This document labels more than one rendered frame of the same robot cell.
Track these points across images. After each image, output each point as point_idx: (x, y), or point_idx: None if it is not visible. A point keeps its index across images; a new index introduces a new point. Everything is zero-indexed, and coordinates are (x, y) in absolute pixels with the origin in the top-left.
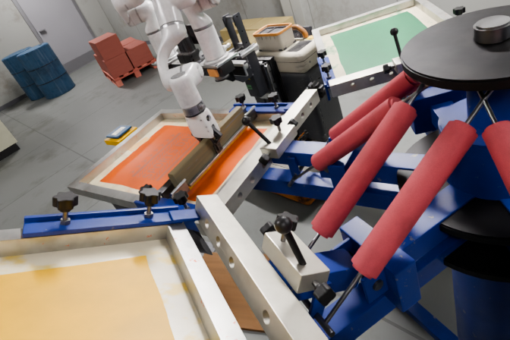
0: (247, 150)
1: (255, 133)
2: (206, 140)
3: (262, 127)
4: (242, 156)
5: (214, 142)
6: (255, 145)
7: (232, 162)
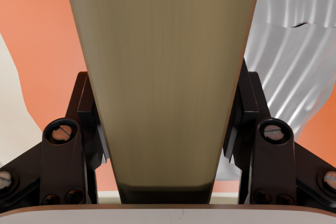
0: (41, 99)
1: (102, 173)
2: (123, 167)
3: (98, 193)
4: (19, 60)
5: (44, 148)
6: (32, 129)
7: (32, 6)
